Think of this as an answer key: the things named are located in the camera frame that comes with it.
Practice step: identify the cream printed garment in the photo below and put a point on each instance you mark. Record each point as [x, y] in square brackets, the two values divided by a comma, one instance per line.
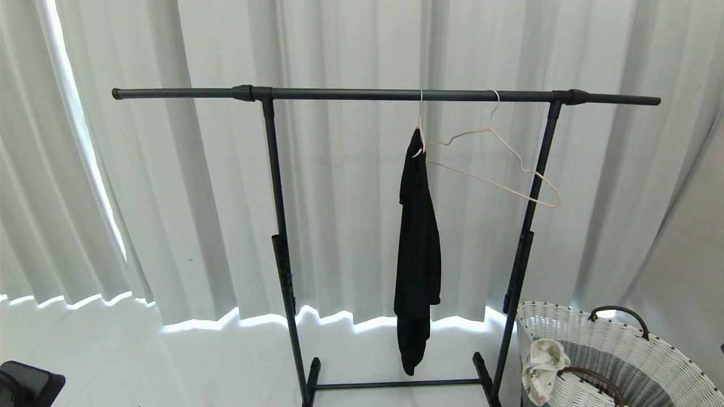
[543, 362]

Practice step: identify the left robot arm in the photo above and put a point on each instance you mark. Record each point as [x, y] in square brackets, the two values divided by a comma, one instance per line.
[28, 387]

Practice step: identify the pink clothes hanger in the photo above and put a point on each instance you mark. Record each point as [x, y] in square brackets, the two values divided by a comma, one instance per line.
[490, 129]
[421, 107]

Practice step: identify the black clothes rack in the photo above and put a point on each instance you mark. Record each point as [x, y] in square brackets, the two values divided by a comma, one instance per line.
[396, 94]

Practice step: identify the white laundry basket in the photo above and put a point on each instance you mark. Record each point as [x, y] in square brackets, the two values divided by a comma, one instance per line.
[622, 339]

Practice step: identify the white curtain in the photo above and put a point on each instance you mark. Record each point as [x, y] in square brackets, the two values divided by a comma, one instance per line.
[339, 198]

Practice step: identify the black garment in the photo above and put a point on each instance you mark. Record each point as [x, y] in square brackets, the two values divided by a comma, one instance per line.
[418, 254]

